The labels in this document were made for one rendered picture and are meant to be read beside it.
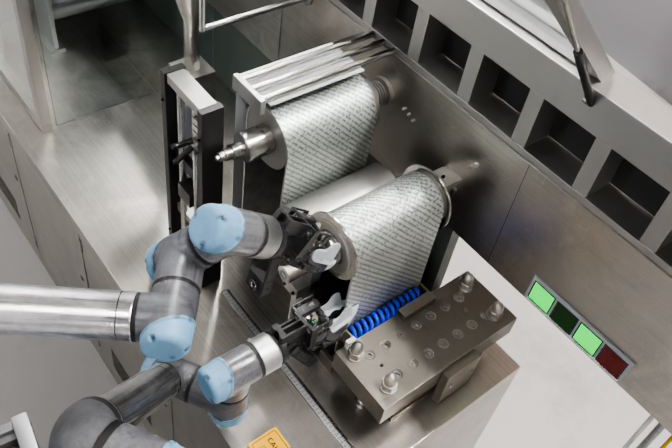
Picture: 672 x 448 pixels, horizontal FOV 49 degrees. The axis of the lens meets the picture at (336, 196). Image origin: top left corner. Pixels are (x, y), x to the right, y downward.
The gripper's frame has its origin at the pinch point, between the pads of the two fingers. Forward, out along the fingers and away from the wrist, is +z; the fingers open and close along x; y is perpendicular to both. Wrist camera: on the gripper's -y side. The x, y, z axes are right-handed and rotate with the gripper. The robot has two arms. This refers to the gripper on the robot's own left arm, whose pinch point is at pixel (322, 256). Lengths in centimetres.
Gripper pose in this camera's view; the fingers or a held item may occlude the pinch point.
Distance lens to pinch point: 142.0
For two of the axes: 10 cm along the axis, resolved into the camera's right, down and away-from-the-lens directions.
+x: -6.1, -6.2, 4.9
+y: 6.0, -7.7, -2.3
